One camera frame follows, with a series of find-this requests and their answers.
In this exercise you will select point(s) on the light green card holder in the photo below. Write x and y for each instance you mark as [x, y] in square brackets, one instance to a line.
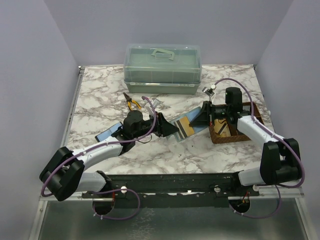
[191, 115]

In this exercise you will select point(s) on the brown woven basket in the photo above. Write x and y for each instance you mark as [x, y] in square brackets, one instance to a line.
[236, 136]

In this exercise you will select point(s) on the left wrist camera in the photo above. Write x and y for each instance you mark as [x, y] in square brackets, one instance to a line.
[154, 102]

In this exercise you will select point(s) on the gold magnetic stripe card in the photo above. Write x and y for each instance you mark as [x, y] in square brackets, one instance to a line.
[185, 130]

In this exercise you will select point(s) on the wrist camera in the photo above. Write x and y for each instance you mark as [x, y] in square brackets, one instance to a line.
[154, 102]
[210, 92]

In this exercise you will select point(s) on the yellow handled pliers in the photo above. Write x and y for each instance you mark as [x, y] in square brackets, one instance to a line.
[131, 102]

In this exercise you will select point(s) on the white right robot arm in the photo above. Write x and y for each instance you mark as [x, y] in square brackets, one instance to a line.
[280, 159]

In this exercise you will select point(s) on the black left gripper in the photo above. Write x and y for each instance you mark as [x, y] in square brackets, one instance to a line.
[159, 124]

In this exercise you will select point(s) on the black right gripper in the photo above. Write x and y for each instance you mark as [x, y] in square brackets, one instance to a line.
[208, 113]

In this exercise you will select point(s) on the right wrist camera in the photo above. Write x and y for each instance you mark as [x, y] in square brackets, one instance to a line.
[210, 92]

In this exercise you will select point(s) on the aluminium frame rail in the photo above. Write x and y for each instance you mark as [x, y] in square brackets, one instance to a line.
[70, 116]

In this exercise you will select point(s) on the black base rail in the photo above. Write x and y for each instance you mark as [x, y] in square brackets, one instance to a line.
[189, 190]

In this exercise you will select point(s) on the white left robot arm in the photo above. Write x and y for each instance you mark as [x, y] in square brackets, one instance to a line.
[66, 173]

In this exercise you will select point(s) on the green clear-lid storage box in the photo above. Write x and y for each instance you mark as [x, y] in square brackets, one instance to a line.
[162, 68]

